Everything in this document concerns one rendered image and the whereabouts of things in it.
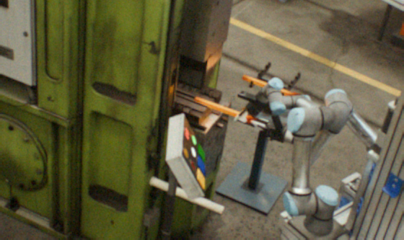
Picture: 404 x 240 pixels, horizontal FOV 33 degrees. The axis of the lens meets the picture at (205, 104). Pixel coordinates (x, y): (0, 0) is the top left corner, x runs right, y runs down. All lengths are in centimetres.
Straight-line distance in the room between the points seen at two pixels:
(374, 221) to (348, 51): 360
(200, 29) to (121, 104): 58
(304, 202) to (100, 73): 127
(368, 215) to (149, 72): 129
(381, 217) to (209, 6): 133
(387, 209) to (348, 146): 221
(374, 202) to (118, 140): 143
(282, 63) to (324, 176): 159
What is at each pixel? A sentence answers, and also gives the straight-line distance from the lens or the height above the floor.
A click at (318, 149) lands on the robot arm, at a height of 107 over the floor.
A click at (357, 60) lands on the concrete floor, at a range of 677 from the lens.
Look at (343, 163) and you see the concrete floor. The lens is 537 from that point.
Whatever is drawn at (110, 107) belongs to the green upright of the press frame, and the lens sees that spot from 370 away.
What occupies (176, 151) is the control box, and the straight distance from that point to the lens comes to 324.
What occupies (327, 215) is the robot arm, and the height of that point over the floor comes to 95.
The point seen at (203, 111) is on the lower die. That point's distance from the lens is 387.
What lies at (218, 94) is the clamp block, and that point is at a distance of 405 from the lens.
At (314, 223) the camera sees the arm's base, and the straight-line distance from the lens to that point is 349.
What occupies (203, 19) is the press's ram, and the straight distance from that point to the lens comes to 348.
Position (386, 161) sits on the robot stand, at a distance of 328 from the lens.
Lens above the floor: 323
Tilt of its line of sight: 35 degrees down
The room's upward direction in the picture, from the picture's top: 8 degrees clockwise
